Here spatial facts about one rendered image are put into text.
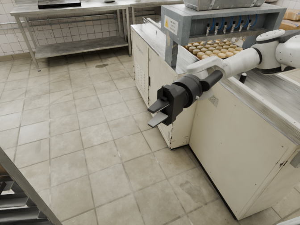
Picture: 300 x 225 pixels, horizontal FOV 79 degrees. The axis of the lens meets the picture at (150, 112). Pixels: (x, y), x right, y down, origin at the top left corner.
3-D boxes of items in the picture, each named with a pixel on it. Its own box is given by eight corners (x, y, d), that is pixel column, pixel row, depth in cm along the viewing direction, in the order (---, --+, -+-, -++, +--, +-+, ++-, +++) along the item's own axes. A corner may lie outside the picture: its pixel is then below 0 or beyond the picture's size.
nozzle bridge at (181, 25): (159, 55, 142) (160, 5, 120) (236, 45, 159) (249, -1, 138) (177, 74, 117) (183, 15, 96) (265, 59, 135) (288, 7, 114)
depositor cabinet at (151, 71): (134, 87, 264) (130, 25, 211) (179, 79, 282) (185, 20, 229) (169, 155, 171) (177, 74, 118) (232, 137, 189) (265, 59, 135)
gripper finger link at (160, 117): (155, 127, 47) (168, 115, 51) (145, 122, 49) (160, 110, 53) (154, 131, 48) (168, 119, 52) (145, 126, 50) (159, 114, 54)
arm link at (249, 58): (217, 55, 65) (264, 35, 66) (222, 82, 68) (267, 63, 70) (236, 56, 55) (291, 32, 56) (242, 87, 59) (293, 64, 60)
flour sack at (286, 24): (292, 34, 335) (296, 24, 324) (270, 28, 363) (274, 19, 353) (313, 29, 362) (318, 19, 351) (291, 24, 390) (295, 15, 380)
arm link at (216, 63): (182, 67, 63) (216, 52, 64) (189, 91, 66) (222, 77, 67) (189, 68, 57) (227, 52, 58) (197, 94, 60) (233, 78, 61)
